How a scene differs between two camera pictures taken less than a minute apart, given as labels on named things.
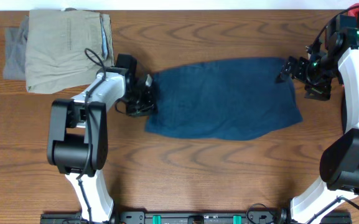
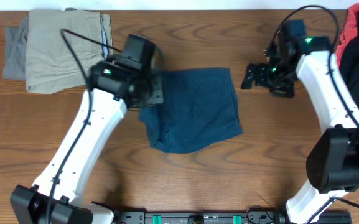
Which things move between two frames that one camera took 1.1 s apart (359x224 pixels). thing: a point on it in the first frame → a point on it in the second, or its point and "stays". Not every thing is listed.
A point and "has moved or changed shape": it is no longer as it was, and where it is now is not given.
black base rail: x=198 y=217 stays
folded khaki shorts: x=63 y=47 stays
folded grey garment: x=14 y=51 stays
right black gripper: x=323 y=91 → x=261 y=70
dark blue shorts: x=229 y=99 has moved or changed shape
